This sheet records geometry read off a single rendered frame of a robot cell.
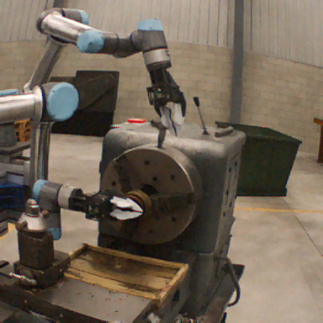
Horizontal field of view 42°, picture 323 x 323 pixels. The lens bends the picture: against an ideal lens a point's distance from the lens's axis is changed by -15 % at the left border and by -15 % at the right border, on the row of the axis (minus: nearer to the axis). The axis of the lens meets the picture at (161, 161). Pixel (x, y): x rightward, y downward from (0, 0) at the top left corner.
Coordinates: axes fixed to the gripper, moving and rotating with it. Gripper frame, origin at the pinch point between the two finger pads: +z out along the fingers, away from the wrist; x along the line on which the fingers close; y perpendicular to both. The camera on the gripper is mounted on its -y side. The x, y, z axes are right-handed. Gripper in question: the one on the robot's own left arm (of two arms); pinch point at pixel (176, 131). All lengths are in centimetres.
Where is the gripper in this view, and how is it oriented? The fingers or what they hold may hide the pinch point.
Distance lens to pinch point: 137.1
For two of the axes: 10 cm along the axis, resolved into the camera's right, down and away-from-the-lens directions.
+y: -2.9, 1.4, -9.5
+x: 9.3, -1.8, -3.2
